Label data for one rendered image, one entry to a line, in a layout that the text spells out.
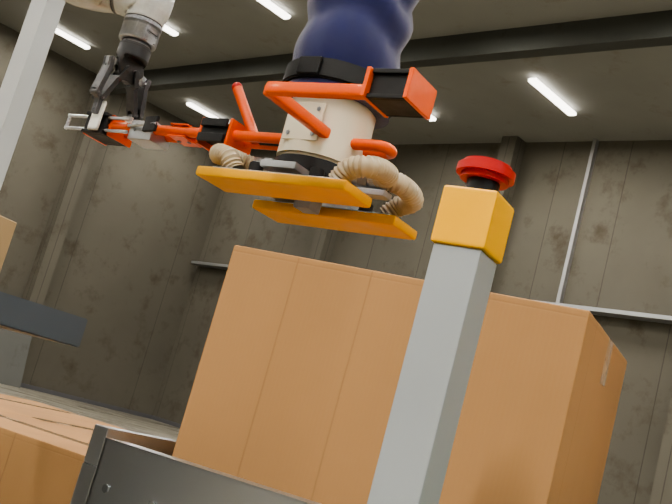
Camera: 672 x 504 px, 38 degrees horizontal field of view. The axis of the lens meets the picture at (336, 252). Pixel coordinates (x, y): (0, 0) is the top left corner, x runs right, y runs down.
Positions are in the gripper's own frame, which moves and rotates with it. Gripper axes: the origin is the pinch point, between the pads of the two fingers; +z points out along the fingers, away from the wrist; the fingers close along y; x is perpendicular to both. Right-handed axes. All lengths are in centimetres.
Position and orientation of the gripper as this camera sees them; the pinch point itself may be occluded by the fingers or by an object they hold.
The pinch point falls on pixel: (109, 126)
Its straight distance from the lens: 228.2
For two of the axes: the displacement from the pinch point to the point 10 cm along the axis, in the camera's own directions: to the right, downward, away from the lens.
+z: -2.6, 9.5, -1.8
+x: -8.2, -1.2, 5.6
